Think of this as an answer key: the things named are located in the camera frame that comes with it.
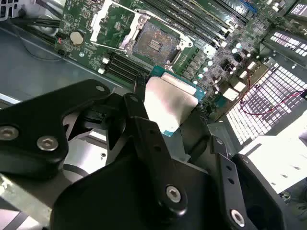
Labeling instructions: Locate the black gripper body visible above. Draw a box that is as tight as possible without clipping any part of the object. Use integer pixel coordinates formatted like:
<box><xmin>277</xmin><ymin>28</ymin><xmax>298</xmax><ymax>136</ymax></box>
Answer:
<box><xmin>49</xmin><ymin>153</ymin><xmax>231</xmax><ymax>230</ymax></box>

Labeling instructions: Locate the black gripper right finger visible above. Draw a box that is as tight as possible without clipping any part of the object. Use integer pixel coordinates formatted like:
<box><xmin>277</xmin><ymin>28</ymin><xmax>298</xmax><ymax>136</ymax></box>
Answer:
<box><xmin>179</xmin><ymin>110</ymin><xmax>295</xmax><ymax>230</ymax></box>

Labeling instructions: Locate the silver green CPU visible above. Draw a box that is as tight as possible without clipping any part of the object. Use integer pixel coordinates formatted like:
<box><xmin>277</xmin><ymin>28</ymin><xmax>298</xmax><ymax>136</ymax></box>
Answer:
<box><xmin>143</xmin><ymin>65</ymin><xmax>207</xmax><ymax>138</ymax></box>

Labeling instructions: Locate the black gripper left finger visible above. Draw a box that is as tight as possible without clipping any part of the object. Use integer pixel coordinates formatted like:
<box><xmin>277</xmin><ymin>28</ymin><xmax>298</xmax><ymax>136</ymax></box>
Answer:
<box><xmin>0</xmin><ymin>76</ymin><xmax>188</xmax><ymax>218</ymax></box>

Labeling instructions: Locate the metal socket cover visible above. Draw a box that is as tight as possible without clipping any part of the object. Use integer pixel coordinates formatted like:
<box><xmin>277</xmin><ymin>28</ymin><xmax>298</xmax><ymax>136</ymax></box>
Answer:
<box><xmin>90</xmin><ymin>0</ymin><xmax>144</xmax><ymax>52</ymax></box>

